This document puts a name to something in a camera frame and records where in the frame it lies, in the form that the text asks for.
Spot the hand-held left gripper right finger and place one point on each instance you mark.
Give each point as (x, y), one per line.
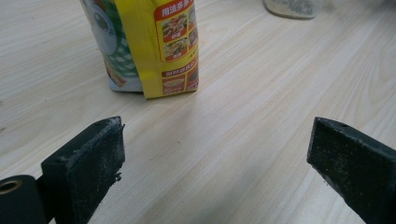
(358, 168)

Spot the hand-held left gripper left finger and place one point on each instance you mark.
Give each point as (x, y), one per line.
(84, 168)

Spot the yellow spouted seasoning pouch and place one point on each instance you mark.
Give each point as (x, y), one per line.
(146, 46)

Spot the clear glass cup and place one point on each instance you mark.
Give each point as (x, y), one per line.
(292, 7)

